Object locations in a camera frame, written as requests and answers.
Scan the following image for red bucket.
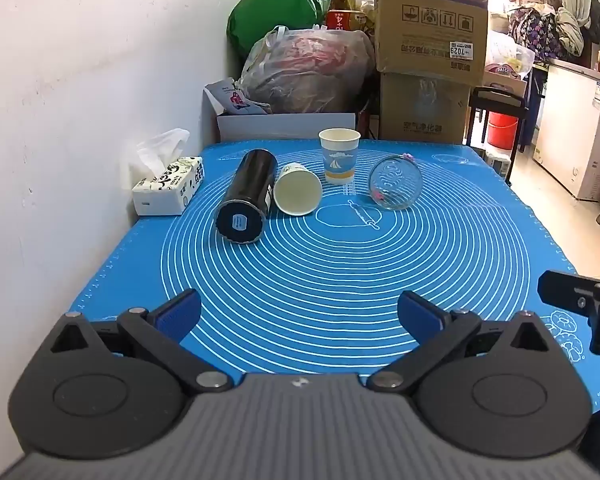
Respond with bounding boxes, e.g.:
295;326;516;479
486;111;521;150

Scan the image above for large brown cardboard box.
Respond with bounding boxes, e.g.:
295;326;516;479
374;0;490;86

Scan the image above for red carton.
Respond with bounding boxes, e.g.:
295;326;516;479
326;9;367;32

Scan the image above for printed paper package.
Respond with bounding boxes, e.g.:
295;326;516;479
205;78;272;116

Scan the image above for white tissue pack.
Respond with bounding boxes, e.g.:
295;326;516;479
131;129;206;217

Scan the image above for clear plastic bag red contents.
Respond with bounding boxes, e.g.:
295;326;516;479
237;25;377;115

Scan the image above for green plastic bag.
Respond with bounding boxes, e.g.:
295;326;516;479
227;0;334;59

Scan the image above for black cylindrical bottle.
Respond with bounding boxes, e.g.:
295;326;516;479
214;149;279;245

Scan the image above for grey-green cloth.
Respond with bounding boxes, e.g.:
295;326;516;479
555;6;586;56

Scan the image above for white cardboard box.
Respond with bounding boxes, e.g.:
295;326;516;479
203;85;357;144

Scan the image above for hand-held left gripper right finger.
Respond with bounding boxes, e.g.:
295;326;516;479
366;290;564;393

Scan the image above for dark floral bag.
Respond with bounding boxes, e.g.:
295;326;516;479
507;6;563;61

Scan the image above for plain white paper cup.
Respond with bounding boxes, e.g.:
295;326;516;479
273;162;324;217

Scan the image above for brown cardboard box blue print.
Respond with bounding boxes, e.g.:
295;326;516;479
379;71;472;145

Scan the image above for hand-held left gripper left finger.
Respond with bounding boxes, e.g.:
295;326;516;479
47;288;234;394

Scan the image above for white chest freezer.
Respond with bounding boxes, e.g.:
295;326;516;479
532;57;600;204

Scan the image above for blue silicone baking mat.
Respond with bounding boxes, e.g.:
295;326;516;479
67;140;600;413

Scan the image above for clear glass cup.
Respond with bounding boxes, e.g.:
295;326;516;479
368;154;423;211

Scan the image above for sailboat print paper cup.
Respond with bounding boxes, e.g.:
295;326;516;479
318;128;362;186

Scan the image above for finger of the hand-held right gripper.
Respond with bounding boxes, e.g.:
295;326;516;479
537;270;600;358

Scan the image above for black chair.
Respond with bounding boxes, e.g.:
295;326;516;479
464;86;530;154

